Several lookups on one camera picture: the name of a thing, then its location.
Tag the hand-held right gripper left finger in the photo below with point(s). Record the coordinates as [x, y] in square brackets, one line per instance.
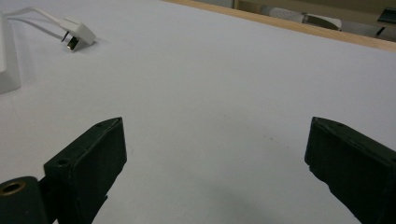
[90, 161]

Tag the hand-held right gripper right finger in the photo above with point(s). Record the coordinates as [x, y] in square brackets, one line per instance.
[355, 165]

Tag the white power plug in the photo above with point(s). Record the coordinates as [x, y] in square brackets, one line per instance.
[77, 32]

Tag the dark monitor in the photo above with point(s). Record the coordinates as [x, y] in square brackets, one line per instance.
[386, 18]

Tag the white chair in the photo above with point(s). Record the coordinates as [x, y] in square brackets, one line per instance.
[306, 17]

